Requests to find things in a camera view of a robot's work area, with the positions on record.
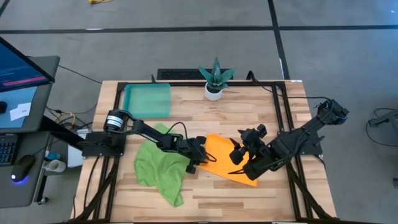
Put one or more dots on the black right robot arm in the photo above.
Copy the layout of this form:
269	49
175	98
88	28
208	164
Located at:
309	127

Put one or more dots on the black desk knob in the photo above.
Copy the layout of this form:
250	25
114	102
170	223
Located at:
2	107

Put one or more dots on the black computer mouse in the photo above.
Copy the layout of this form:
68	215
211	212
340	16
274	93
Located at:
22	168

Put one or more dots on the green microfiber towel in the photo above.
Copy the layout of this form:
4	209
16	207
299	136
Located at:
158	171

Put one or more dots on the grey stand leg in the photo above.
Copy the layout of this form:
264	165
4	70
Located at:
384	118

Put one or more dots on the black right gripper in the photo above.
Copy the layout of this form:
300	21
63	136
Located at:
252	140

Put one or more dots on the teal plastic basket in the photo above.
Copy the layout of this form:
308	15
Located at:
146	101

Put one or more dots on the white box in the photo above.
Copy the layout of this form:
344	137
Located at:
74	158

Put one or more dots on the black keyboard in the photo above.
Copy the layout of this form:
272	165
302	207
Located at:
6	151

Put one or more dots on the white mug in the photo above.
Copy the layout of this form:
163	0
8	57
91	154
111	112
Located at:
56	165

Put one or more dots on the computer monitor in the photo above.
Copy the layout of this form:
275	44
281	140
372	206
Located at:
18	68

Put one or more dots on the orange microfiber towel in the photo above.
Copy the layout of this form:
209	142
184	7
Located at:
220	155

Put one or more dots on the snake plant in white pot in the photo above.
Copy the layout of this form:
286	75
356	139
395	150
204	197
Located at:
214	93

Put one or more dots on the black floor vent grille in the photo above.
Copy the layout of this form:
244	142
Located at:
180	74

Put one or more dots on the grey computer desk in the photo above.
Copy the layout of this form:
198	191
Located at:
43	105

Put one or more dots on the black caster wheel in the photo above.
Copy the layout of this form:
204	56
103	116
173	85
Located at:
43	200

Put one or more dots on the teal bottle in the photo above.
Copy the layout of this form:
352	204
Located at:
53	155

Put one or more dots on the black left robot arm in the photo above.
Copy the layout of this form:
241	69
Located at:
149	132

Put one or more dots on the white paper note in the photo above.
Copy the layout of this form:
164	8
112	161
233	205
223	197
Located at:
20	111

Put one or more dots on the black aluminium table frame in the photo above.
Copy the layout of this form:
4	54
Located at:
186	83

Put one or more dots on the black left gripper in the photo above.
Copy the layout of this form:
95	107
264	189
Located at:
196	152

